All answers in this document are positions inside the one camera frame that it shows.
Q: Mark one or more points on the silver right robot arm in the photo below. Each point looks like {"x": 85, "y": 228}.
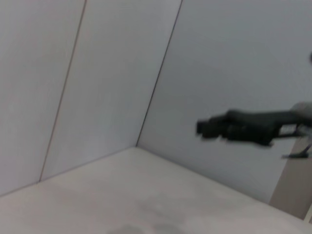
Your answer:
{"x": 303, "y": 114}

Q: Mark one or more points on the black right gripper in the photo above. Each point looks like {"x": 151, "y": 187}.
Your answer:
{"x": 251, "y": 126}

